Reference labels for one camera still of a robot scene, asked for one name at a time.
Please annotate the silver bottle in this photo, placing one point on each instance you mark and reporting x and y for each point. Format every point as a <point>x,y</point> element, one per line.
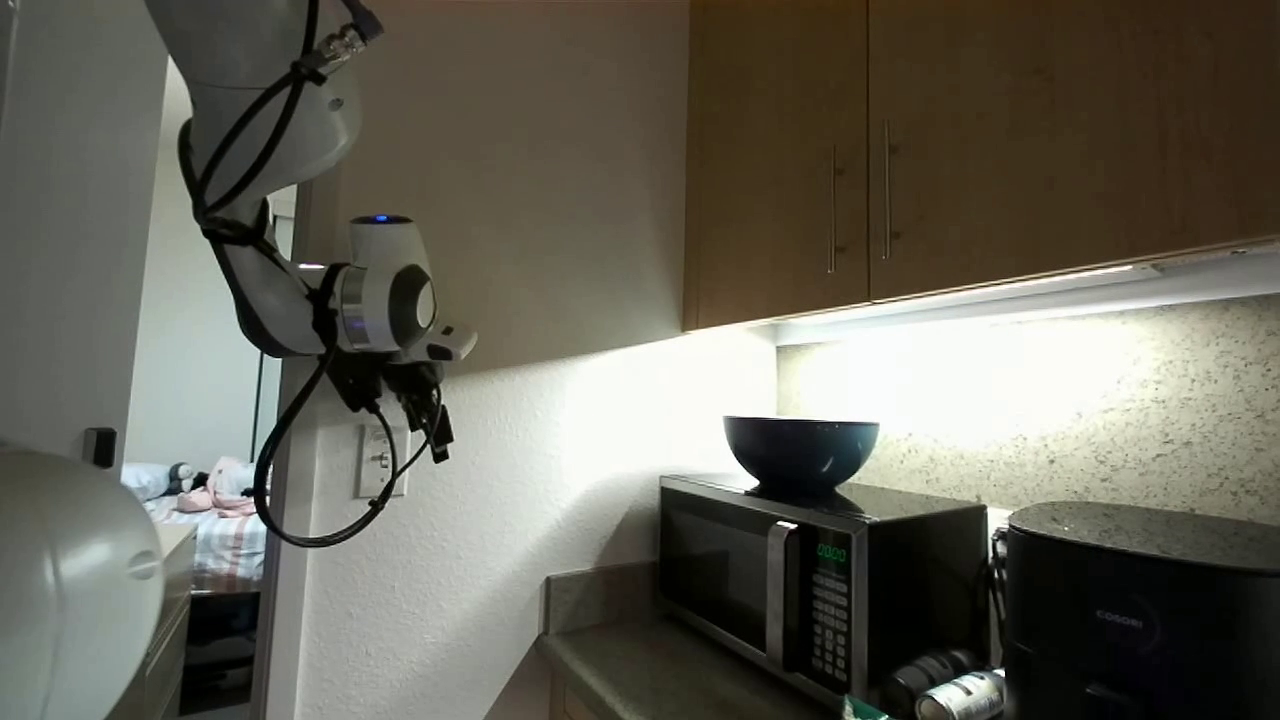
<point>966,698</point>

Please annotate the dark cylindrical container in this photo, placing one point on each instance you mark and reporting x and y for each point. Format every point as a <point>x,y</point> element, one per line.
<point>920,673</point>

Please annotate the black toaster oven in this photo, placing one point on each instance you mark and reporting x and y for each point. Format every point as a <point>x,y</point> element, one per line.
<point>1146,615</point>

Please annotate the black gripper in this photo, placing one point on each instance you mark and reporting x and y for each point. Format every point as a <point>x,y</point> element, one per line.
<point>360,378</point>

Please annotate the narrow wooden cabinet door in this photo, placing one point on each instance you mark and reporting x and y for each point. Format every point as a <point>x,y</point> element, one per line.
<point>760,161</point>

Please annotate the bed with striped cloth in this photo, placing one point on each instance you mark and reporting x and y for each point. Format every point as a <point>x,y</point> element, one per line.
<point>220,525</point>

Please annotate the wide wooden cabinet door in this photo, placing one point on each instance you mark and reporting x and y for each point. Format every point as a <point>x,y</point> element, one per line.
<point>1067,133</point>

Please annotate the black microwave oven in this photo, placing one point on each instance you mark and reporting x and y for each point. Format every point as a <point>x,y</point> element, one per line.
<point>746,566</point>

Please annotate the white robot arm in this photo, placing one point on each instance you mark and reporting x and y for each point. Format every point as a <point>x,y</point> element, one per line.
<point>264,105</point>

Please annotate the white wall switch plate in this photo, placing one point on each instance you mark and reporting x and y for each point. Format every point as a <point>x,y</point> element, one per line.
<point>373,466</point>

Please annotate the dark blue bowl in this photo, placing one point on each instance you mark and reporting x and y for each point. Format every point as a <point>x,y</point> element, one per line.
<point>803,452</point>

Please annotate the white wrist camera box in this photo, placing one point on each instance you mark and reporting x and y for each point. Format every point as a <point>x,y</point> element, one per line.
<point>444,344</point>

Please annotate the under-cabinet light strip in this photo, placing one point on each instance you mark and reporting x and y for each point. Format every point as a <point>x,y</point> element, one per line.
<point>1042,292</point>

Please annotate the white rounded appliance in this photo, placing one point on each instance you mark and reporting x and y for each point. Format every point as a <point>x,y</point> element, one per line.
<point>66,602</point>

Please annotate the teal colourful snack bag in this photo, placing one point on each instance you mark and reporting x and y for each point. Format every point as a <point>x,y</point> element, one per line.
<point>864,709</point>

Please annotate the small black wall box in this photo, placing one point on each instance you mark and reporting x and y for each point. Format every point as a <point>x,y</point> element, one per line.
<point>103,445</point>

